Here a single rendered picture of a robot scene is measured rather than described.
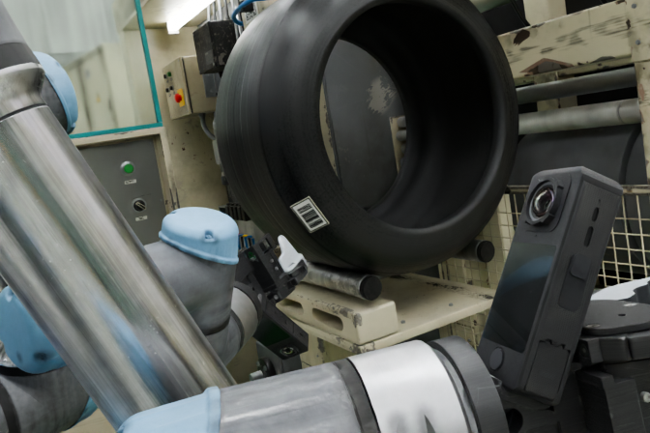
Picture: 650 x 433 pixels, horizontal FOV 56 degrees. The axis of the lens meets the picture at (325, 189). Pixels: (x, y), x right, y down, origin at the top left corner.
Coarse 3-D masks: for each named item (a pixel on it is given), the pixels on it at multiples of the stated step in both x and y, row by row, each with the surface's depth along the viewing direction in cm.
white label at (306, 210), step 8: (304, 200) 102; (296, 208) 103; (304, 208) 103; (312, 208) 103; (304, 216) 104; (312, 216) 103; (320, 216) 103; (304, 224) 105; (312, 224) 104; (320, 224) 104
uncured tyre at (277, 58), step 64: (320, 0) 104; (384, 0) 108; (448, 0) 115; (256, 64) 104; (320, 64) 102; (384, 64) 145; (448, 64) 140; (256, 128) 102; (320, 128) 101; (448, 128) 147; (512, 128) 123; (256, 192) 110; (320, 192) 102; (448, 192) 141; (320, 256) 112; (384, 256) 110; (448, 256) 119
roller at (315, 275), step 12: (312, 264) 128; (312, 276) 125; (324, 276) 121; (336, 276) 117; (348, 276) 114; (360, 276) 111; (372, 276) 110; (336, 288) 117; (348, 288) 113; (360, 288) 109; (372, 288) 110; (372, 300) 110
